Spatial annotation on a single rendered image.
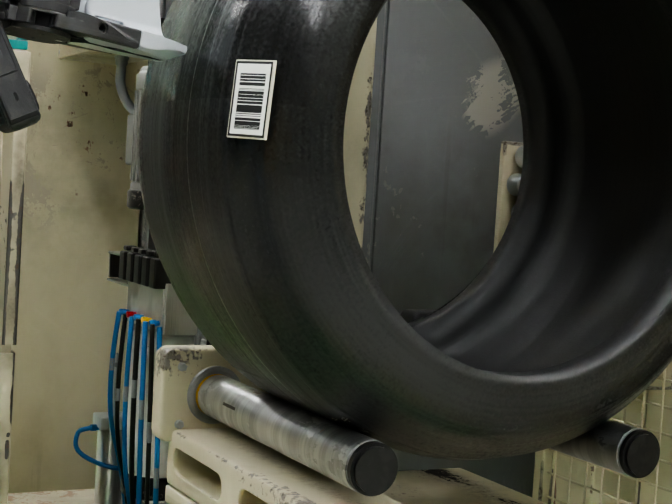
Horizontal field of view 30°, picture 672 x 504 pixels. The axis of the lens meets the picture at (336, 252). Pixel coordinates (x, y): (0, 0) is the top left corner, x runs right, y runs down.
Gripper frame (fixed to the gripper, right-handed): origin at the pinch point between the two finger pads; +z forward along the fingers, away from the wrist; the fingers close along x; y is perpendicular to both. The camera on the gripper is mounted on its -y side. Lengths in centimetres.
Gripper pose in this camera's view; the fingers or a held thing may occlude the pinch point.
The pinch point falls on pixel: (168, 56)
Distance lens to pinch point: 104.0
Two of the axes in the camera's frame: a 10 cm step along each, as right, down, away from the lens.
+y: 1.7, -9.9, 0.1
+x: -4.6, -0.7, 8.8
